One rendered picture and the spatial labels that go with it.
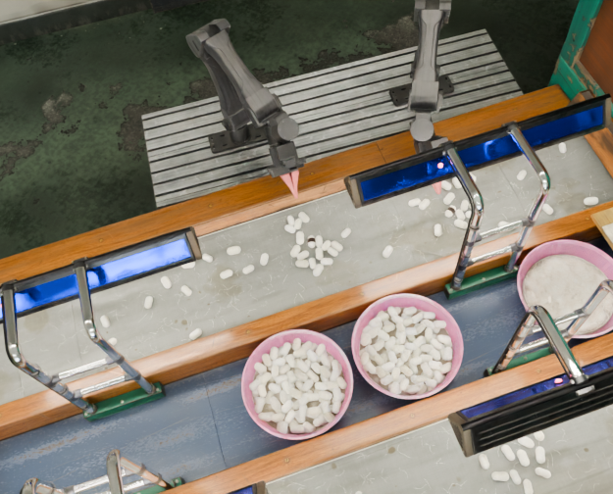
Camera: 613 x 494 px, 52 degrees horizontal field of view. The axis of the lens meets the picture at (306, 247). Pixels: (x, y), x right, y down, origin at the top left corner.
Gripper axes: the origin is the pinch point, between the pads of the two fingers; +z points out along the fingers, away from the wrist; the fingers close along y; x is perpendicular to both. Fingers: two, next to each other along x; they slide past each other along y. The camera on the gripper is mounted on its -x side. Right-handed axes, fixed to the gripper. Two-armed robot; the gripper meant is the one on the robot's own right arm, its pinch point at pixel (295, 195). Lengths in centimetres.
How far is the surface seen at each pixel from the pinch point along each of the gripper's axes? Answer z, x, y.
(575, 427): 64, -44, 41
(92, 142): -36, 138, -70
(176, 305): 17.5, -4.8, -39.0
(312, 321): 29.5, -17.7, -6.9
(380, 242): 18.4, -5.6, 17.6
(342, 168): -2.4, 8.7, 16.0
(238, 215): 1.2, 6.6, -16.2
